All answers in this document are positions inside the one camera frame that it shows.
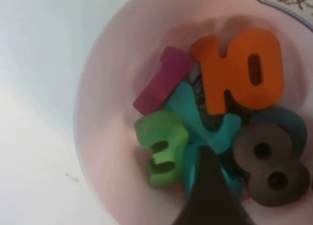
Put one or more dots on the dark blue number nine piece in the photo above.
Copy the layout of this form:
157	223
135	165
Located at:
293	127

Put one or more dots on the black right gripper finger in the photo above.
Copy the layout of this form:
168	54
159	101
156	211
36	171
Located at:
210	198

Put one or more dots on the white paper label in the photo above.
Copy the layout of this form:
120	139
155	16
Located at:
286	5

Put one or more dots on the pink plastic bowl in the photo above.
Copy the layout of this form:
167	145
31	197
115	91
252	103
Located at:
110	75

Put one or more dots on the teal multiplication sign piece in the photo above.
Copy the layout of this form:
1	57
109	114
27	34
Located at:
185	100

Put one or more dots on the magenta number one piece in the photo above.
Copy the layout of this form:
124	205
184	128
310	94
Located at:
166	80

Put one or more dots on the orange number ten piece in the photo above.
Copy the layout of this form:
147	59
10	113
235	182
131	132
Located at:
220	71

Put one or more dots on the brown number eight piece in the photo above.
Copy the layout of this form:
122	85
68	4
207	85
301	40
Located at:
259	137

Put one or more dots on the green number three piece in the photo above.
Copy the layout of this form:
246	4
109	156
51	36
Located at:
156	127

